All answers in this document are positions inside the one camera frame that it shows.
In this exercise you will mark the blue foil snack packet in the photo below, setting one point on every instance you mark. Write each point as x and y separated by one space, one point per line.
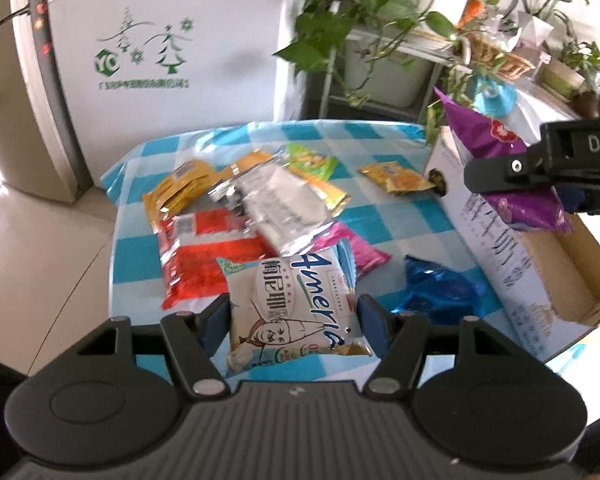
435 290

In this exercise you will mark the wicker basket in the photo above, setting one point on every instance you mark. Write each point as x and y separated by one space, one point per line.
500 57

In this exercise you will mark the white cracker packet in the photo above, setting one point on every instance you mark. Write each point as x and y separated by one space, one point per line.
290 310

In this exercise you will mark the green cracker packet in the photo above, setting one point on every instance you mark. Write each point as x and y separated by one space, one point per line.
310 160

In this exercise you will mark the large mustard yellow snack packet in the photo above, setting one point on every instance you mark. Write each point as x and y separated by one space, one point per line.
180 190

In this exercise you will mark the yellow green striped packet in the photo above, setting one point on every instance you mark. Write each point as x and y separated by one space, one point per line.
332 197

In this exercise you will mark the red snack packet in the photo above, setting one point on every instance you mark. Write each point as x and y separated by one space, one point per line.
200 265

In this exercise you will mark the blue white checkered tablecloth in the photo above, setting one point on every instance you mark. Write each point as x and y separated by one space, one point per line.
405 230

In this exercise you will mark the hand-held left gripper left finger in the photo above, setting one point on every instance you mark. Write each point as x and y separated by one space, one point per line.
216 325

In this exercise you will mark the yellow waffle snack packet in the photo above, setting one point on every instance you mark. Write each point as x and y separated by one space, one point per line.
395 177

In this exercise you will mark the white metal plant rack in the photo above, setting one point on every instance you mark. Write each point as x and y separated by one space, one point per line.
430 52

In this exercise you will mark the silver foil snack packet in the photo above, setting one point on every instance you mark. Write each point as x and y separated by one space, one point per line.
280 205

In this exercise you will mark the white plastic tub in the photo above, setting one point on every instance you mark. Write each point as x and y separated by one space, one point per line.
385 70

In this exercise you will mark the pink snack packet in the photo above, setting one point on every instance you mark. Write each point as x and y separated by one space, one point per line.
366 256

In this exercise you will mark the small orange snack packet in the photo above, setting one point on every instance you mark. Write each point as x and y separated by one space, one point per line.
250 161

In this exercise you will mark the purple snack packet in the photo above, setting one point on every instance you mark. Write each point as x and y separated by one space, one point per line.
480 135

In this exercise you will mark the white refrigerator with tree print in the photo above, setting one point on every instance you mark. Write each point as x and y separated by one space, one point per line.
180 60

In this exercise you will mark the white printed cardboard box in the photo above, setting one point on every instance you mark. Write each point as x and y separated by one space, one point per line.
510 270

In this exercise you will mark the small potted plant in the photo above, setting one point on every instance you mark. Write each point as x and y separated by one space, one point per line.
565 75

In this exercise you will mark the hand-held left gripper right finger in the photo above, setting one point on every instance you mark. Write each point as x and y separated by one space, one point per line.
372 325

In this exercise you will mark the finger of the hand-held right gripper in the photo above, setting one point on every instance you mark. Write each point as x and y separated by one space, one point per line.
500 172
572 199

